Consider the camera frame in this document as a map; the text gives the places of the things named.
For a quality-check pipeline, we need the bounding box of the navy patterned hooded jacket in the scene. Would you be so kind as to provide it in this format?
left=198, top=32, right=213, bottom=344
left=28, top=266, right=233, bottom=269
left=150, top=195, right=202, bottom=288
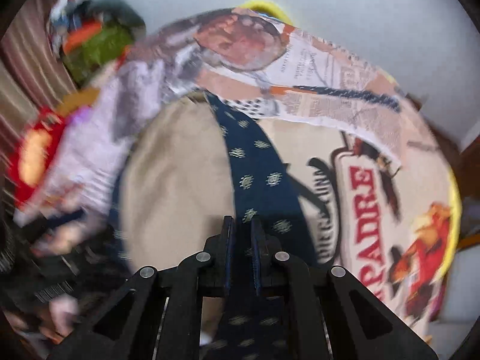
left=112, top=91, right=331, bottom=360

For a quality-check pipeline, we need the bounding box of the newspaper print bed quilt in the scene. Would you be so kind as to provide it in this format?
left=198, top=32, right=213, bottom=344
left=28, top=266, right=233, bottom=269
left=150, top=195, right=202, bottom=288
left=12, top=6, right=462, bottom=346

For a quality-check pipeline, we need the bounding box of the striped brown curtain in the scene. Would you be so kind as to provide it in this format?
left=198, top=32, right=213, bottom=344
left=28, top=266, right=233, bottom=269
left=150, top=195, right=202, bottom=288
left=0, top=0, right=80, bottom=166

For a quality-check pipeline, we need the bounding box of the green patterned storage box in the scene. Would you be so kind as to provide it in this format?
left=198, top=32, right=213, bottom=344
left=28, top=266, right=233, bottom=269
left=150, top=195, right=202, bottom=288
left=61, top=25, right=134, bottom=87

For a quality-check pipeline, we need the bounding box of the orange box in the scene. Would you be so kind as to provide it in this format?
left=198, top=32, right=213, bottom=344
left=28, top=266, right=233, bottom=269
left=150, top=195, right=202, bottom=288
left=62, top=20, right=103, bottom=55

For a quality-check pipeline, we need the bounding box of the grey green pillow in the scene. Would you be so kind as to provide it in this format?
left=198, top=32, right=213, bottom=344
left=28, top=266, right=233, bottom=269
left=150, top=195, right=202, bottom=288
left=86, top=0, right=146, bottom=40

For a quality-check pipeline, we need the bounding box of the yellow bed sheet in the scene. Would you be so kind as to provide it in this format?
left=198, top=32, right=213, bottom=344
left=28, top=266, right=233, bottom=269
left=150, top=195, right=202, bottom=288
left=241, top=0, right=294, bottom=25

